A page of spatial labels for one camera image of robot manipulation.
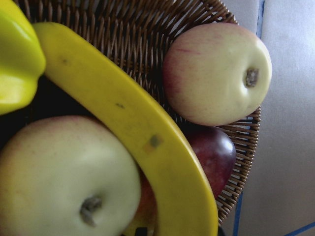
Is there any glossy yellow toy banana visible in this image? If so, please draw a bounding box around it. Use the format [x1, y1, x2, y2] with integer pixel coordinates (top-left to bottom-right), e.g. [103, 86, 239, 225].
[33, 22, 219, 236]

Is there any brown woven wicker basket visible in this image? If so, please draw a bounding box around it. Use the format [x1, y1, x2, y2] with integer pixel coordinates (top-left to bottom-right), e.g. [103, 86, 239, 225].
[12, 0, 261, 226]

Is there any dark red toy fruit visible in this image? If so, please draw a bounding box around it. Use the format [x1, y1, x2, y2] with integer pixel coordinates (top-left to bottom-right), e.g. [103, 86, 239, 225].
[184, 126, 237, 198]

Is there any pink white toy peach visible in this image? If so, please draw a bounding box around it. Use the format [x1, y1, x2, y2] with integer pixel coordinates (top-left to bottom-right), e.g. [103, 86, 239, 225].
[162, 23, 272, 126]

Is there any pale pink toy apple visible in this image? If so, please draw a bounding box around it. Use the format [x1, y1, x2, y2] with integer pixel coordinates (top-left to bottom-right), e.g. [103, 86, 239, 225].
[0, 116, 141, 236]

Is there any small yellow toy banana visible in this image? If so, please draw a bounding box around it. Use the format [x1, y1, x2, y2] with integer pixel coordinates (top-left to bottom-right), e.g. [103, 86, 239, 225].
[0, 0, 46, 115]

